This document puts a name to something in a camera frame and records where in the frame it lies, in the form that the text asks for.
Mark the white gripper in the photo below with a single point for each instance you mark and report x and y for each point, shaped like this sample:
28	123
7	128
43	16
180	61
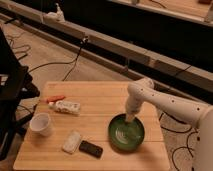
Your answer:
133	106

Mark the green ceramic bowl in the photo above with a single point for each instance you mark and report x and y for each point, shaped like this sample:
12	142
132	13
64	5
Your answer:
125	136

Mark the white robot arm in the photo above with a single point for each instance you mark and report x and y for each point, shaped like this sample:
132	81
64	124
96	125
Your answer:
198	114

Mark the black rectangular phone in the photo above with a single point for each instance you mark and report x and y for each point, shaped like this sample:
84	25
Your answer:
91	149

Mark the orange marker pen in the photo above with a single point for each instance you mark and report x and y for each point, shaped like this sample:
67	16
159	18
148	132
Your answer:
52	99

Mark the white paper cup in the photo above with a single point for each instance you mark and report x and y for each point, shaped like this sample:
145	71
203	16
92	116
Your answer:
41	123

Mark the white object on ledge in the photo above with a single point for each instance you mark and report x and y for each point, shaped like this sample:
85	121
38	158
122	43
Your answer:
58	15

